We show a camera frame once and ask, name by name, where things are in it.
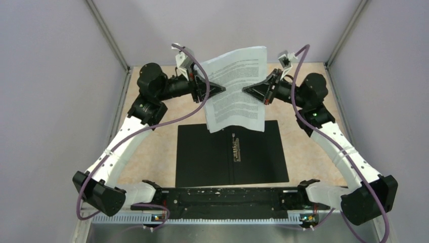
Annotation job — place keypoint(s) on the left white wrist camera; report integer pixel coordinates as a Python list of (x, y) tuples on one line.
[(184, 63)]

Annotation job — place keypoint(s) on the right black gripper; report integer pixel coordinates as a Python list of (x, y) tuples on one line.
[(263, 91)]

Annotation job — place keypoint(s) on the teal folder black inside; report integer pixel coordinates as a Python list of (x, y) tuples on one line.
[(232, 156)]

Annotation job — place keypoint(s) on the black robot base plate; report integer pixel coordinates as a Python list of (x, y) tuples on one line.
[(229, 203)]

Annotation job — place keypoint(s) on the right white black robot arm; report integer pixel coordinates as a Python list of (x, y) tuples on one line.
[(368, 193)]

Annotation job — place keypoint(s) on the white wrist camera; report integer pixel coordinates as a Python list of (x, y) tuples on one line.
[(184, 63), (286, 59)]

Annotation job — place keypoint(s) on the printed paper sheet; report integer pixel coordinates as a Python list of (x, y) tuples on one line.
[(234, 71)]

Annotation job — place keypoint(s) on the white slotted cable duct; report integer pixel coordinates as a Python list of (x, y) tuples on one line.
[(147, 218)]

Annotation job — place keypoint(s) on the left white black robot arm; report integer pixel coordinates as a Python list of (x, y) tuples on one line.
[(97, 186)]

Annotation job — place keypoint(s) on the right aluminium frame post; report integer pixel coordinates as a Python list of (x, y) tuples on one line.
[(347, 31)]

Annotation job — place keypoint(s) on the aluminium frame post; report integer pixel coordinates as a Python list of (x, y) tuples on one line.
[(106, 33), (347, 31)]

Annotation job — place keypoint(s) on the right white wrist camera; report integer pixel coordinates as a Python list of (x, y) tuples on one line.
[(286, 59)]

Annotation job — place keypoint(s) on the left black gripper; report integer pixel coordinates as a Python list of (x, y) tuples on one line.
[(198, 87)]

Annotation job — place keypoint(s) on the left aluminium frame post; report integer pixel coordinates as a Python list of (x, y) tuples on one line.
[(106, 33)]

